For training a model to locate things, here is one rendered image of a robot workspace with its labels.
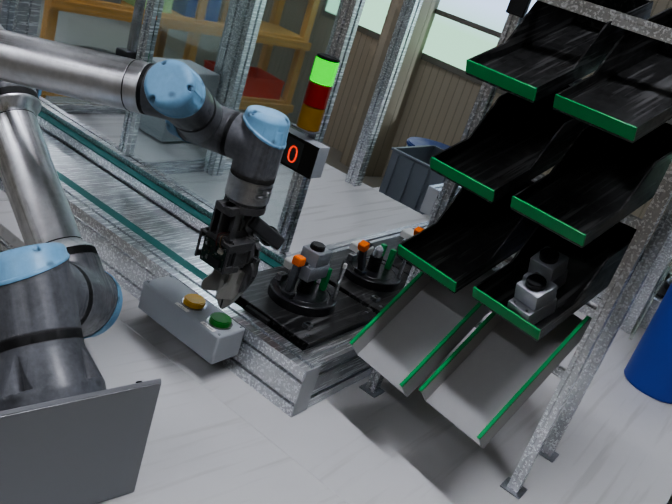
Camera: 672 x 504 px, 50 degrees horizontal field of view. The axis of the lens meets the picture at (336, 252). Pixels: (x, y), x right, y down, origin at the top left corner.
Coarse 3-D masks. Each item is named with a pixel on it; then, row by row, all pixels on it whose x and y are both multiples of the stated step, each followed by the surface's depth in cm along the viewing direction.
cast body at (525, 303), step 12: (528, 276) 110; (540, 276) 110; (516, 288) 111; (528, 288) 109; (540, 288) 108; (552, 288) 109; (516, 300) 112; (528, 300) 110; (540, 300) 109; (552, 300) 111; (516, 312) 111; (528, 312) 110; (540, 312) 111; (552, 312) 113
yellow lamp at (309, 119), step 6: (306, 108) 151; (312, 108) 151; (300, 114) 152; (306, 114) 151; (312, 114) 151; (318, 114) 151; (300, 120) 152; (306, 120) 152; (312, 120) 152; (318, 120) 152; (300, 126) 153; (306, 126) 152; (312, 126) 152; (318, 126) 153
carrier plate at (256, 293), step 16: (272, 272) 154; (256, 288) 145; (240, 304) 141; (256, 304) 140; (272, 304) 141; (336, 304) 150; (352, 304) 152; (272, 320) 136; (288, 320) 138; (304, 320) 140; (320, 320) 141; (336, 320) 143; (352, 320) 146; (368, 320) 148; (288, 336) 135; (304, 336) 134; (320, 336) 136; (336, 336) 140
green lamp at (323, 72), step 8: (320, 64) 147; (328, 64) 147; (336, 64) 148; (312, 72) 149; (320, 72) 148; (328, 72) 148; (336, 72) 150; (312, 80) 149; (320, 80) 148; (328, 80) 149
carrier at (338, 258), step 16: (336, 256) 172; (352, 256) 167; (368, 256) 173; (336, 272) 164; (352, 272) 162; (368, 272) 164; (384, 272) 167; (400, 272) 166; (352, 288) 159; (368, 288) 161; (384, 288) 162; (400, 288) 167; (368, 304) 154; (384, 304) 157
